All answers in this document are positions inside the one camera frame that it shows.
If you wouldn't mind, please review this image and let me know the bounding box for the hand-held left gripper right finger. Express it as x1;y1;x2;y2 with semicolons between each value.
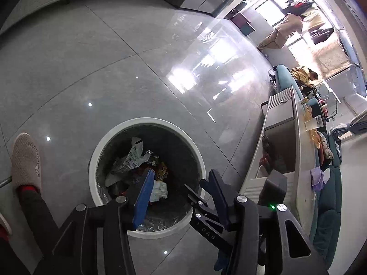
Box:
208;170;330;275

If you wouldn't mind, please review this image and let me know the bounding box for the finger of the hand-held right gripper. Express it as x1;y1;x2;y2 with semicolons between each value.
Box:
184;184;225;233
199;178;214;192

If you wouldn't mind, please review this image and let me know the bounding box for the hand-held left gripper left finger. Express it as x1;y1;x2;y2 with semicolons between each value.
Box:
33;168;155;275

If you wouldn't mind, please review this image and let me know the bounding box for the round white trash bin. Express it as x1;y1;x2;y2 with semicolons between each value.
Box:
88;117;207;239

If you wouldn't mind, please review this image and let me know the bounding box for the person's right hand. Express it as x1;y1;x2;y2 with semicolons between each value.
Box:
214;248;233;273

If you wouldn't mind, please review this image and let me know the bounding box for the white tissue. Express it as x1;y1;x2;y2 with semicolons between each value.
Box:
148;180;169;203

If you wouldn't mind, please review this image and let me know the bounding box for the yellow snack packet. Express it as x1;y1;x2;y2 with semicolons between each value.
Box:
155;161;169;182

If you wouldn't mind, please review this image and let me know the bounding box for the white printed plastic bag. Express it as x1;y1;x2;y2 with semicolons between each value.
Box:
105;137;151;187

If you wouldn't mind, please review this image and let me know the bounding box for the purple cloth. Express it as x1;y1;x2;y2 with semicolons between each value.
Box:
310;167;325;192

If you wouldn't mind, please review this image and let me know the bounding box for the white coffee table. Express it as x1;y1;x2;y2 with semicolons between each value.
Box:
239;84;328;237

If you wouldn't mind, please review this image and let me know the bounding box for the teal sofa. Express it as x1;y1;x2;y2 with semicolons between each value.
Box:
274;64;343;265

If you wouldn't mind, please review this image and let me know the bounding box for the person's leg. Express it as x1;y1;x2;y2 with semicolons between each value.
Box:
0;185;62;275

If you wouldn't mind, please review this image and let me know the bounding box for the beige knit slipper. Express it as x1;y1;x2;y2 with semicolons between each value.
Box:
11;132;43;198

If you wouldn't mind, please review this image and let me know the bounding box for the beige hanging rug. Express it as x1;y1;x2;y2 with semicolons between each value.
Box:
309;41;352;78

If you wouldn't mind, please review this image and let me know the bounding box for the dark small bin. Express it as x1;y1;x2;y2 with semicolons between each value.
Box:
232;14;256;37

